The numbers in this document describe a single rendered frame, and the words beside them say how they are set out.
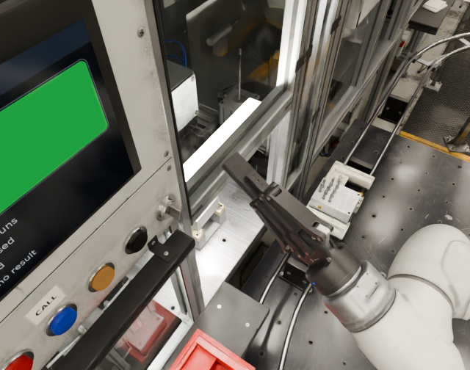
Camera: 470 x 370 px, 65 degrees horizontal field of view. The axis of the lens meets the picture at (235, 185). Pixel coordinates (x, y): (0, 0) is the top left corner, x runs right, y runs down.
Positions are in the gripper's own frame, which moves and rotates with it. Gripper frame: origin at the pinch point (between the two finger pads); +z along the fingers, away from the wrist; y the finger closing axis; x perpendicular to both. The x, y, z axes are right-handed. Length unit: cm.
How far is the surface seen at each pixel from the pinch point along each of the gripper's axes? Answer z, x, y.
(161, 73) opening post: 13.4, 6.1, 14.6
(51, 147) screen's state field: 10.0, 20.4, 21.4
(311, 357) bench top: -49, -4, -59
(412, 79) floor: -25, -251, -162
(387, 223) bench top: -45, -61, -65
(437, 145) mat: -66, -191, -137
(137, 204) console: 5.9, 15.2, 4.3
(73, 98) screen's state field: 11.4, 17.2, 23.1
